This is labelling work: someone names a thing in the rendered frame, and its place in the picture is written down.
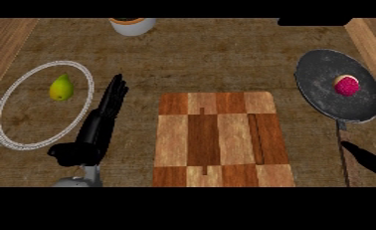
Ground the black appliance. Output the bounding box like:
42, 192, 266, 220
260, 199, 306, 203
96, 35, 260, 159
276, 17, 354, 27

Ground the white cup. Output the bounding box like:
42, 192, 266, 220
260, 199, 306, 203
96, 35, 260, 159
108, 17, 160, 37

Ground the checkered wooden cutting board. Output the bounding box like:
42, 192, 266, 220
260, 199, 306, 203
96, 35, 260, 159
152, 91, 297, 188

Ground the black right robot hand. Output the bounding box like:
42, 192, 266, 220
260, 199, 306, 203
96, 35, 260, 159
340, 140, 376, 174

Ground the dark grey frying pan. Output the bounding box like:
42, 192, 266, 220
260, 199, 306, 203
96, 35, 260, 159
294, 48, 376, 188

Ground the pink cupcake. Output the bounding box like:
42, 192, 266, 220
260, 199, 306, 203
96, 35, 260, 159
332, 74, 362, 98

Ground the green pear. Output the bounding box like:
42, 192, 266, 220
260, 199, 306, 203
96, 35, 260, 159
49, 73, 76, 102

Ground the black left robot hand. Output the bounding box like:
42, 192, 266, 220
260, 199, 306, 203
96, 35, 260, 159
46, 73, 132, 167

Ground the pale wooden block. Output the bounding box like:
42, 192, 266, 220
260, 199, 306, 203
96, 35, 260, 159
342, 17, 376, 73

